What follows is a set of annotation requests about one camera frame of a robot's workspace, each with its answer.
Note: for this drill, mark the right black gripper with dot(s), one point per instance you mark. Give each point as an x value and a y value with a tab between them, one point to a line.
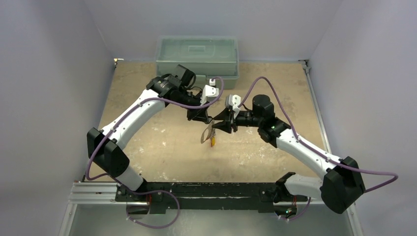
232	119

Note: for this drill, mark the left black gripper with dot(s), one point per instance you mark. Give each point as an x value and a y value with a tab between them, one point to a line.
198	114

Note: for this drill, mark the metal keyring with keys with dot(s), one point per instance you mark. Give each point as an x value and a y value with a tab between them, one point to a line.
207	133

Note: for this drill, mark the yellow key tag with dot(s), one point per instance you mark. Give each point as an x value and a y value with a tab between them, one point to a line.
212	141

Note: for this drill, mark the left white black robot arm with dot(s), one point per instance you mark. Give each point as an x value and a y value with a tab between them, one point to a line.
105	146

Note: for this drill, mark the green plastic storage box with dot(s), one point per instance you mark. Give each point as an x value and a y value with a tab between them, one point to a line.
206	56

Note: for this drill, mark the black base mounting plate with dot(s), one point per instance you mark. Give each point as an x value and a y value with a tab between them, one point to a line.
161	196

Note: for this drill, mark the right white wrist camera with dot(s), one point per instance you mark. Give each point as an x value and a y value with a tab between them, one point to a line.
232	103

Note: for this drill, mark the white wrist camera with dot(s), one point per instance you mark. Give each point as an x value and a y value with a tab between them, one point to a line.
232	103
209	92

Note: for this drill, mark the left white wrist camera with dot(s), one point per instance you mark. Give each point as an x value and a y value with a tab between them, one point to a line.
209	92

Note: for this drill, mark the right aluminium table edge rail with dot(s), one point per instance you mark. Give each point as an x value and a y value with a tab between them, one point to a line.
351	211

